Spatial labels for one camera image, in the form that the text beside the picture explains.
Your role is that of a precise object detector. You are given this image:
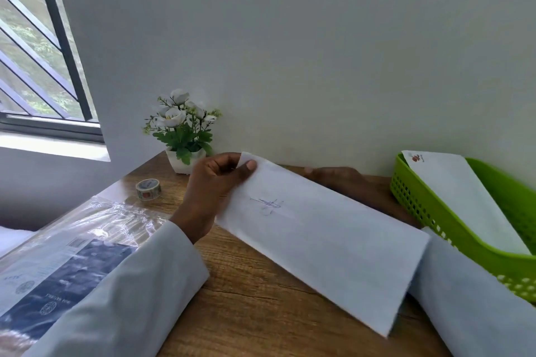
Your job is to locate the person's right hand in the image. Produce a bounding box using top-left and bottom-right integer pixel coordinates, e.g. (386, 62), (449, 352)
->
(303, 166), (380, 202)

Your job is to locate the person's left hand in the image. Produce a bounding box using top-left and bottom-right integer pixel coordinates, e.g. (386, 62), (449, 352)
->
(169, 152), (259, 245)

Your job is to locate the patterned tape roll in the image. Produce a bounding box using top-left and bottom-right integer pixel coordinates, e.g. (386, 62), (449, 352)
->
(135, 178), (163, 202)

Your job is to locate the white envelope with blue scribble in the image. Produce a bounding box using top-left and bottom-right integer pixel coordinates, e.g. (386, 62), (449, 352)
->
(214, 151), (433, 338)

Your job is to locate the long white envelope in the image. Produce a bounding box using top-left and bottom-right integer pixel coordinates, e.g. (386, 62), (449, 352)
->
(400, 149), (533, 256)

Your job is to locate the plastic-wrapped white envelope pack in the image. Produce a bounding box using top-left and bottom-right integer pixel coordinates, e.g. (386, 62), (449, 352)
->
(0, 195), (178, 355)

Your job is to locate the green plastic basket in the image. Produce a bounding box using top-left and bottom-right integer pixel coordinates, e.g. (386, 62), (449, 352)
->
(389, 152), (536, 304)

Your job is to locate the person's right forearm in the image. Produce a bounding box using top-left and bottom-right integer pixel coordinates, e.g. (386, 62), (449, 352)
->
(359, 176), (536, 357)

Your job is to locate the person's left forearm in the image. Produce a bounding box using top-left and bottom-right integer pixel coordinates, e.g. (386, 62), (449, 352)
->
(20, 220), (210, 357)

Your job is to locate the potted white flower plant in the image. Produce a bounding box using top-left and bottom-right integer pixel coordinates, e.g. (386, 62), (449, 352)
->
(142, 88), (224, 175)

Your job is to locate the white window sill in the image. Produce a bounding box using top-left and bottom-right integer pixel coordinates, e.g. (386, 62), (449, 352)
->
(0, 131), (112, 162)

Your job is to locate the black framed window with grille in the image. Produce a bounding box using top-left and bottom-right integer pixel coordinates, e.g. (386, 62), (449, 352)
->
(0, 0), (105, 144)

